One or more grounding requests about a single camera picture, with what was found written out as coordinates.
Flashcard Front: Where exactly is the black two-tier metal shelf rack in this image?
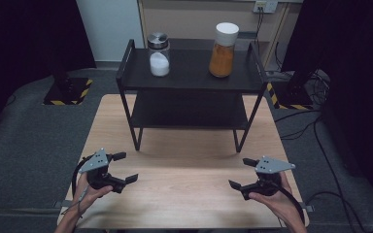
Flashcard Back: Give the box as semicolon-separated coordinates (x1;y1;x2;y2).
116;38;269;154

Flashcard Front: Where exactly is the black socket cable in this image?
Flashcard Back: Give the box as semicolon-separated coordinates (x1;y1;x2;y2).
254;6;265;45

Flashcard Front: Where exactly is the orange spice jar white lid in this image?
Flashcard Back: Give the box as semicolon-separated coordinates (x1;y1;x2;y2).
208;21;240;79

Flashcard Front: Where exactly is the tangle of black cables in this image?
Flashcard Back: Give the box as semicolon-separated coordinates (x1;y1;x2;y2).
304;68;332;109

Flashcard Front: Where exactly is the thin grey wrist cord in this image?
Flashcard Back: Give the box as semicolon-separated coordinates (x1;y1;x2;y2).
60;184;90;218

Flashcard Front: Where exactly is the dark curtain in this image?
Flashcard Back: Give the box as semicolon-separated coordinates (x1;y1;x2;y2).
281;0;373;203
0;0;97;149

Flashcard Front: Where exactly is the person's left hand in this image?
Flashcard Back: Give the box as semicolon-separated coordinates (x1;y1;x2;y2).
72;173;115;212

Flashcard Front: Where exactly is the long black floor cable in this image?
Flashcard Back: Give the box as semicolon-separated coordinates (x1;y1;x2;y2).
304;118;372;233

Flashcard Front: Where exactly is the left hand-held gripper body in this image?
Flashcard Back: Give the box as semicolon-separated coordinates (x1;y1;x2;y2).
78;148;127;195

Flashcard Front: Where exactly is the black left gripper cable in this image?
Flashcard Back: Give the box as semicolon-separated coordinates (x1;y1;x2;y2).
70;155;94;199

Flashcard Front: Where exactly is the person's right hand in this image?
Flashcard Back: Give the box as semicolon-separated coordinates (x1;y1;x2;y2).
248;171;302;224

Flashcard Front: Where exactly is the grey metal table bracket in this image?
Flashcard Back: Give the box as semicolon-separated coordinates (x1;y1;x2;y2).
52;200;73;209
299;202;316;214

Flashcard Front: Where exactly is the glass salt shaker silver lid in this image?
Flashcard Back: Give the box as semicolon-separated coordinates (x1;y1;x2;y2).
147;31;172;79

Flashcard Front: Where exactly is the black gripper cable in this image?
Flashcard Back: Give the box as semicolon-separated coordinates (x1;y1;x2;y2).
275;183;307;226
70;155;94;199

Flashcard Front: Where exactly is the white wall socket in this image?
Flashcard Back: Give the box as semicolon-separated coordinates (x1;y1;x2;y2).
252;0;279;15

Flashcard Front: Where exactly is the black stand with striped base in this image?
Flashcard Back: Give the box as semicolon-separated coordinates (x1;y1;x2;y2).
42;48;94;107
266;62;315;112

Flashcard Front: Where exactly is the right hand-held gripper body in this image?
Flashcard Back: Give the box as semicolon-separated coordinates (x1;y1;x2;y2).
239;155;296;201

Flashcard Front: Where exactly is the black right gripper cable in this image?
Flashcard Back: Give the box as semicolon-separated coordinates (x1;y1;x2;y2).
275;183;307;226

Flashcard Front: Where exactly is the beige wooden cabinet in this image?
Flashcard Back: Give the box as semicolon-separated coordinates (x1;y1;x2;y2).
137;0;304;71

